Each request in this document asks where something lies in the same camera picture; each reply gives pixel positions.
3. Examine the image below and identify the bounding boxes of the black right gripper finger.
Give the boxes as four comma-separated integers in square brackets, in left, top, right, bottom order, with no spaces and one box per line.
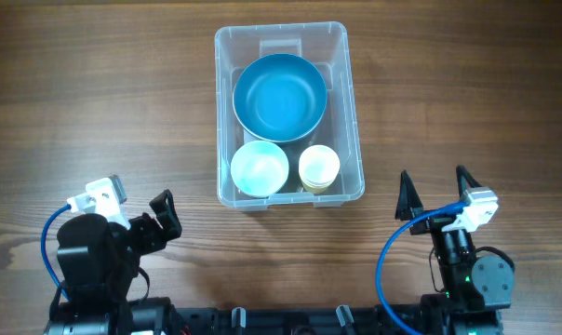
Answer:
[395,170,424,221]
[456,165,481,198]

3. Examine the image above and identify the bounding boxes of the cream plastic cup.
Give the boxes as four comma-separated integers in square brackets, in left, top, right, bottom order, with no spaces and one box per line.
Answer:
[299,145,341,188]

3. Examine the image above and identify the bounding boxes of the light blue plastic cup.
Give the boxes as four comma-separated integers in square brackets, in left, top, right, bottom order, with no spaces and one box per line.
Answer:
[231,141,289,198]

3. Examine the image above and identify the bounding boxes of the clear plastic storage container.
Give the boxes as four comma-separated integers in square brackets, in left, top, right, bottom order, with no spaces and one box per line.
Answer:
[214,21,365,211]

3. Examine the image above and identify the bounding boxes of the dark blue bowl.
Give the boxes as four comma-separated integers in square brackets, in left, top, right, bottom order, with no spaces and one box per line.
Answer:
[233,53,328,143]

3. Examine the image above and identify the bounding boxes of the yellow plastic cup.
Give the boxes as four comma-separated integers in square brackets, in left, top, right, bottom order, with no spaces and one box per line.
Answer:
[302,181,329,194]

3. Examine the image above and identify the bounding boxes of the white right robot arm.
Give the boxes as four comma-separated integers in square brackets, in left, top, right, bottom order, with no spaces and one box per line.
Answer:
[397,166,515,334]

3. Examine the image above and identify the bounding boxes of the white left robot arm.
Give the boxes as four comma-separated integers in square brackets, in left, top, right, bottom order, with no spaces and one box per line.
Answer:
[44,189,192,335]

